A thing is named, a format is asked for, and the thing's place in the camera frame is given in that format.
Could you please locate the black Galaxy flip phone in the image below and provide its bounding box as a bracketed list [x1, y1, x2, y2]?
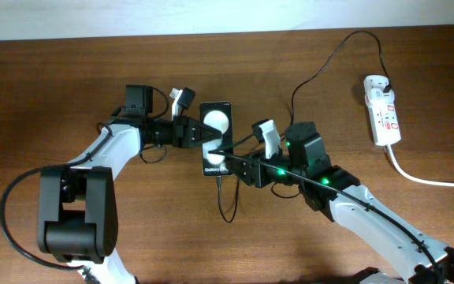
[199, 101, 233, 177]

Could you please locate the black USB charger cable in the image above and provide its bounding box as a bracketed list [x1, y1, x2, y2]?
[215, 30, 394, 224]

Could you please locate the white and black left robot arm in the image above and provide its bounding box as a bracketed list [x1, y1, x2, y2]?
[37, 84, 221, 283]

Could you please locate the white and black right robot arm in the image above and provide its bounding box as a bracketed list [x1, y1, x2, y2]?
[226, 122, 454, 283]

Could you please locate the white USB charger adapter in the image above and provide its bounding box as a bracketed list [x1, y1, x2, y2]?
[366, 88, 395, 107]

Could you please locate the white power strip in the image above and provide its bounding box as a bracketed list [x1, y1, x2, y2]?
[363, 75, 401, 147]

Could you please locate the white power strip cord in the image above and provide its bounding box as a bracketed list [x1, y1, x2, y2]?
[384, 144, 454, 192]

